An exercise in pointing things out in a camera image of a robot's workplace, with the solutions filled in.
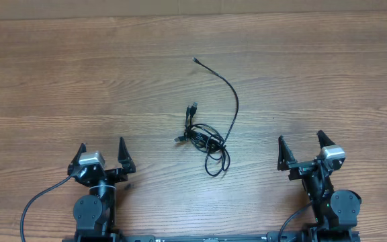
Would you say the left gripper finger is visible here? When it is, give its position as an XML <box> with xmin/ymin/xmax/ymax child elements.
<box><xmin>69</xmin><ymin>143</ymin><xmax>87</xmax><ymax>168</ymax></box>
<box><xmin>118</xmin><ymin>137</ymin><xmax>136</xmax><ymax>173</ymax></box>

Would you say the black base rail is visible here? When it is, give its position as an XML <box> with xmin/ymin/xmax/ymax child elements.
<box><xmin>121</xmin><ymin>231</ymin><xmax>279</xmax><ymax>242</ymax></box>

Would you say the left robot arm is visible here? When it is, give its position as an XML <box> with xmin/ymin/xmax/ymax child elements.
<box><xmin>67</xmin><ymin>138</ymin><xmax>136</xmax><ymax>241</ymax></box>

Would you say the short black USB cable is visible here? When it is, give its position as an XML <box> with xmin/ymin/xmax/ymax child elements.
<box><xmin>174</xmin><ymin>102</ymin><xmax>224</xmax><ymax>154</ymax></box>

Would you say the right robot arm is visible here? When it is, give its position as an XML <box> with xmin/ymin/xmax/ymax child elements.
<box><xmin>277</xmin><ymin>130</ymin><xmax>361</xmax><ymax>241</ymax></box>

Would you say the long black USB cable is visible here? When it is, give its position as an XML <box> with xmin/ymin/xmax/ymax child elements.
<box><xmin>185</xmin><ymin>56</ymin><xmax>240</xmax><ymax>177</ymax></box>

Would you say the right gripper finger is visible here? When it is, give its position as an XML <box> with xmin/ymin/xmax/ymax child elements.
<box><xmin>277</xmin><ymin>135</ymin><xmax>296</xmax><ymax>171</ymax></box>
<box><xmin>316</xmin><ymin>130</ymin><xmax>335</xmax><ymax>148</ymax></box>

